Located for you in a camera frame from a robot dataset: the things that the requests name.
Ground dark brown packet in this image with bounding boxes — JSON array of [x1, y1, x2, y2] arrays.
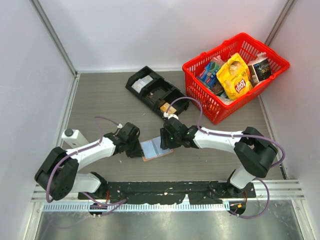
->
[[210, 81, 224, 96]]

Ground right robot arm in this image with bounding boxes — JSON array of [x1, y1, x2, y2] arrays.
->
[[160, 117, 278, 198]]

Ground blue sponge pack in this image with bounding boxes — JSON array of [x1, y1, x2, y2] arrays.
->
[[196, 61, 220, 89]]

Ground red plastic shopping basket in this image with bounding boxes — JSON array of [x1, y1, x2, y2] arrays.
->
[[182, 32, 290, 125]]

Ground white box device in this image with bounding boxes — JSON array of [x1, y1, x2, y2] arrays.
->
[[61, 128, 89, 149]]

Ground gold card in tray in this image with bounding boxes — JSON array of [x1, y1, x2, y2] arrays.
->
[[160, 102, 177, 115]]

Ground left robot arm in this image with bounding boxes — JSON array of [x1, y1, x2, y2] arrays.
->
[[34, 122, 144, 203]]

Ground white clear plastic packet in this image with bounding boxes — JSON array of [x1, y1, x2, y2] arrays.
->
[[219, 97, 235, 106]]

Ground yellow chips bag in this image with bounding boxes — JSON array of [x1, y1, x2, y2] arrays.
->
[[216, 53, 253, 101]]

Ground black compartment tray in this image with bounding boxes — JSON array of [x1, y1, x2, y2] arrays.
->
[[125, 66, 189, 119]]

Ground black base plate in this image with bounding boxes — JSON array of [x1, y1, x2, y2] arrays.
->
[[77, 180, 256, 205]]

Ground black round can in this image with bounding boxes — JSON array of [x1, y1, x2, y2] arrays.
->
[[247, 57, 272, 86]]

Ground white cards in tray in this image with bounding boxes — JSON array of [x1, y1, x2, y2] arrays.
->
[[131, 75, 153, 93]]

